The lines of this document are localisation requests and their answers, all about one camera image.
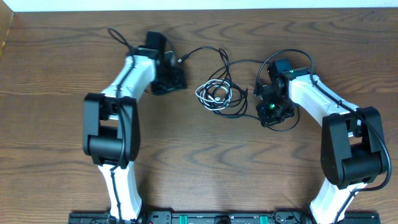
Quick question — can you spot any white cable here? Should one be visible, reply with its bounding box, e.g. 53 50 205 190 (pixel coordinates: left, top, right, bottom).
195 78 233 111

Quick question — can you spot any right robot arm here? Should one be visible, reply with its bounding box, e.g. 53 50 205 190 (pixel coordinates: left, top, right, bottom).
255 65 392 223

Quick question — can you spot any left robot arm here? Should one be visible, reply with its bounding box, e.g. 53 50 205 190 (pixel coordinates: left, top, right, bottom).
83 47 185 223

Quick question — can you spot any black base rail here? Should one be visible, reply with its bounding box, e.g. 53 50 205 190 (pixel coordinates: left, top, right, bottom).
68 210 382 224

